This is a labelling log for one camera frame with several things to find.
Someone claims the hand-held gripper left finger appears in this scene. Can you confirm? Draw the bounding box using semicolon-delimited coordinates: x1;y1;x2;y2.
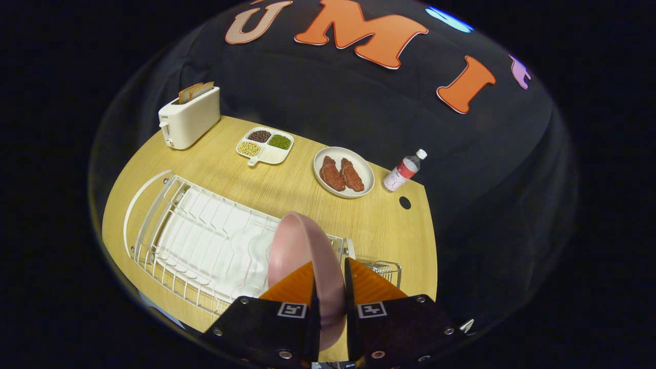
204;260;322;369

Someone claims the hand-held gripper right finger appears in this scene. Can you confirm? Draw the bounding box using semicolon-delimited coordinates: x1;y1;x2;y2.
344;257;460;369

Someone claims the metal wire basket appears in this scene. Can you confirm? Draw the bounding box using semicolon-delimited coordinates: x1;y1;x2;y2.
366;260;403;290

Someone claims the pink plate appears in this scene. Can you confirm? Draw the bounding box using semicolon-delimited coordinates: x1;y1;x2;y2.
268;212;347;352

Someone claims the white wire dish rack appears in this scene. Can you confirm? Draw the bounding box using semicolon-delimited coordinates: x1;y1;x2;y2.
131;174;355;316

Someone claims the beige round plate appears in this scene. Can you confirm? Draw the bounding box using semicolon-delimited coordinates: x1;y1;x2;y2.
313;147;375;199

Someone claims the white divided dish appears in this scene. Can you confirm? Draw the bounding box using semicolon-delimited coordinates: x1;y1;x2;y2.
236;127;295;167

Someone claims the brown meat piece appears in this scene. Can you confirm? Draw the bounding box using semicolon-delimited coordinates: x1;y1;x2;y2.
340;158;365;193
320;156;346;192

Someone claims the clear plastic bottle red label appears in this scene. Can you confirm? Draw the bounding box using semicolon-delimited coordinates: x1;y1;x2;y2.
383;149;428;193

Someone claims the white toaster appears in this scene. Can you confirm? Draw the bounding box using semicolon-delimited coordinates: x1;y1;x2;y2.
158;86;221;150

